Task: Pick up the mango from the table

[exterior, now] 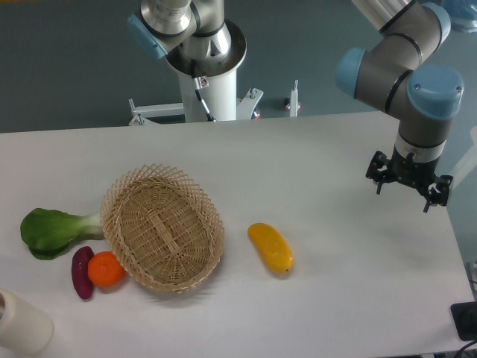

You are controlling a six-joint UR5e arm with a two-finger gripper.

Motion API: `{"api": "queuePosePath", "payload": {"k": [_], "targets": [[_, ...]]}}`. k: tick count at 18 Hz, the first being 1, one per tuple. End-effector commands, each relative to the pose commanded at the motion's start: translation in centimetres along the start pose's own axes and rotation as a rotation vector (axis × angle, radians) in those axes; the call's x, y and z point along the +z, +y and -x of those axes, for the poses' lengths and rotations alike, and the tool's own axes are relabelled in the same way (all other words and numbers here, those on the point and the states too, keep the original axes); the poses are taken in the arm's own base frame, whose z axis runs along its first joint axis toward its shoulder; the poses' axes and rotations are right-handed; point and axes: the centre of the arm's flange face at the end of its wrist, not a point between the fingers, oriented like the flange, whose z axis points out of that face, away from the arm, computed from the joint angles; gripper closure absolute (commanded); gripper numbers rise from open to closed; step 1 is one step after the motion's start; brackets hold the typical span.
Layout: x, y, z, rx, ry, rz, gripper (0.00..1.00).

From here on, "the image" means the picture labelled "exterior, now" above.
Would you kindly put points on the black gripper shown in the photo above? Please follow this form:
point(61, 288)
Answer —
point(408, 172)

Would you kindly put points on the yellow mango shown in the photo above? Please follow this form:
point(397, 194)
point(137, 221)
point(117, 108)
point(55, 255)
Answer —
point(272, 248)

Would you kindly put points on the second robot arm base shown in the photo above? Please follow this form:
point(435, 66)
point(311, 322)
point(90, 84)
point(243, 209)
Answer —
point(193, 36)

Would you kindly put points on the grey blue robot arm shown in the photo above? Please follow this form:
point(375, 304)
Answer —
point(395, 79)

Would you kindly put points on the black device at table edge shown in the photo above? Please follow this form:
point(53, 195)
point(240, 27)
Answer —
point(464, 317)

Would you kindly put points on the woven wicker basket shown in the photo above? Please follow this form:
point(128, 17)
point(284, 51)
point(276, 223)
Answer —
point(163, 228)

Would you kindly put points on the orange tangerine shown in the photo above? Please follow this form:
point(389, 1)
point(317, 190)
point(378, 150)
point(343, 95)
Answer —
point(104, 270)

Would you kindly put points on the purple sweet potato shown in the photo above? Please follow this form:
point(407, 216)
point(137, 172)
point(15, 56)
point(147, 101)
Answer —
point(80, 279)

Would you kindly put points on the green bok choy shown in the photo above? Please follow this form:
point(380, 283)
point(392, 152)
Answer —
point(48, 233)

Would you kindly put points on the cream cylindrical bottle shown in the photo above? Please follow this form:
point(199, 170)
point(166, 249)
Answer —
point(25, 329)

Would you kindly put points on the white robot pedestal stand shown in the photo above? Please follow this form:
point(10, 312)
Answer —
point(205, 99)

